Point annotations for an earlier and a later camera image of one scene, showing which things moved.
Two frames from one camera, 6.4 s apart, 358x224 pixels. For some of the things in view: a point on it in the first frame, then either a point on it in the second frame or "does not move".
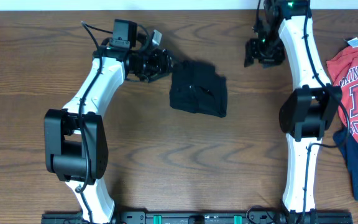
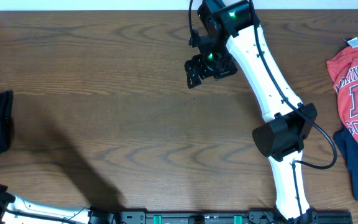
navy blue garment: x=351 y=149 does not move
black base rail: x=323 y=217 does not move
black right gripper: x=252 y=51 → x=199 y=60
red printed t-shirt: x=355 y=70 does not move
